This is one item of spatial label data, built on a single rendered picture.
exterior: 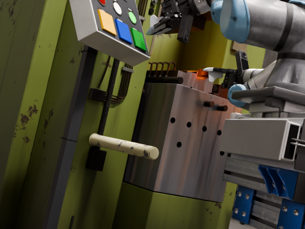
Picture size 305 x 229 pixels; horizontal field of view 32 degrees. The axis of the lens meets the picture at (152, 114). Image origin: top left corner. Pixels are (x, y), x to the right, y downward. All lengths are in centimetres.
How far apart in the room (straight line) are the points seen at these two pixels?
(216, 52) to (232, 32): 140
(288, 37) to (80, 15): 76
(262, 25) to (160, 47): 157
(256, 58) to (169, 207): 94
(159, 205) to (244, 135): 117
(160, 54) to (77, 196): 94
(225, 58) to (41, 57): 87
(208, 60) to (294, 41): 143
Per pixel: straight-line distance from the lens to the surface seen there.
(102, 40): 176
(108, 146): 204
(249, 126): 103
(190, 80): 227
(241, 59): 213
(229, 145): 109
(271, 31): 124
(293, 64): 125
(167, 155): 215
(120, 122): 225
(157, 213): 218
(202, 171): 228
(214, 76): 215
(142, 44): 194
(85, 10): 176
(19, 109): 254
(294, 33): 126
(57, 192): 190
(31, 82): 254
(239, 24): 123
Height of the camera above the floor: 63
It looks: 4 degrees up
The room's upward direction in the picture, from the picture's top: 12 degrees clockwise
